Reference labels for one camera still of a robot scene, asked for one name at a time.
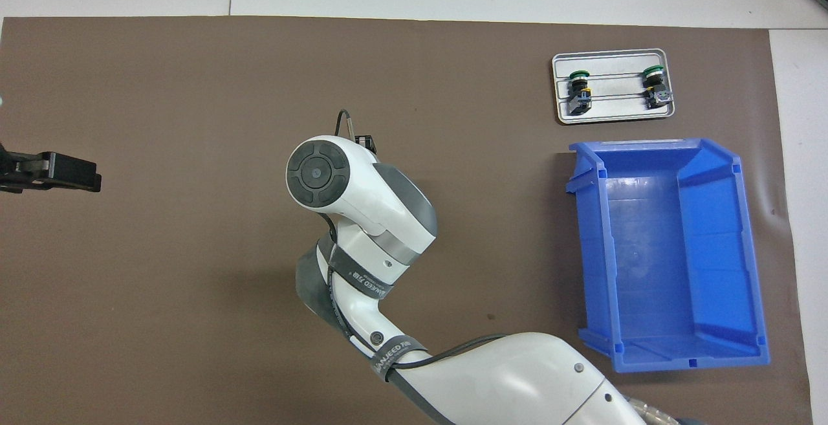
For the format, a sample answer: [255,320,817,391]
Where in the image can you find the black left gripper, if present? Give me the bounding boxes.
[0,142,103,194]

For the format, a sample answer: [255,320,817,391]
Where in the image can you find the grey metal tray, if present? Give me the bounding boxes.
[552,49,676,125]

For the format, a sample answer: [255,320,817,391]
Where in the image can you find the blue plastic storage bin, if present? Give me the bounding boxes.
[565,138,771,374]

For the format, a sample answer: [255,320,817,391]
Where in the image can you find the brown table mat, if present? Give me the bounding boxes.
[0,16,814,425]

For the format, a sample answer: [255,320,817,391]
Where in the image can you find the green push button switch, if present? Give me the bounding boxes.
[567,70,594,117]
[642,65,674,111]

